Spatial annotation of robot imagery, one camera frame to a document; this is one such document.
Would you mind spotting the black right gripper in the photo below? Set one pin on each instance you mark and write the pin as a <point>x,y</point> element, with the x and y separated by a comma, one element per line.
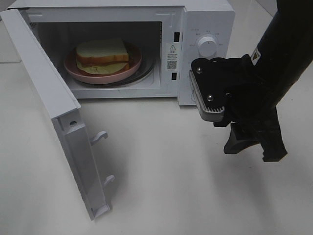
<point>250,105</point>

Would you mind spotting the pink round plate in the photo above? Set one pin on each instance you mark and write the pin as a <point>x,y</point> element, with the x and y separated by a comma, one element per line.
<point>107,74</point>

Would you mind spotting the sandwich with lettuce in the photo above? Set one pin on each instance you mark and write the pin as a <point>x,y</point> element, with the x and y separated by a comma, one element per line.
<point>101,52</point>

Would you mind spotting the white microwave door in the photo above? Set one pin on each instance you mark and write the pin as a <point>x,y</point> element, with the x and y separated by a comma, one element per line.
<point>63,110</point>

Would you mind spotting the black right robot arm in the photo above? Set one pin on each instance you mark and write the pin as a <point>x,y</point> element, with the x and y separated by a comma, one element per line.
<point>289,40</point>

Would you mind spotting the upper white power knob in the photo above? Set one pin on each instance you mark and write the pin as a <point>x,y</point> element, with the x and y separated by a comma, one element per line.
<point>207,46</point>

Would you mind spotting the warning label with QR code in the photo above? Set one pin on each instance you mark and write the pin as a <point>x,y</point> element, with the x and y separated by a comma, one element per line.
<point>172,55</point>

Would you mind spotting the white microwave oven body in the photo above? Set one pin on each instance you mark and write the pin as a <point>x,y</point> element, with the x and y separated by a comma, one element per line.
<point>61,25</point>

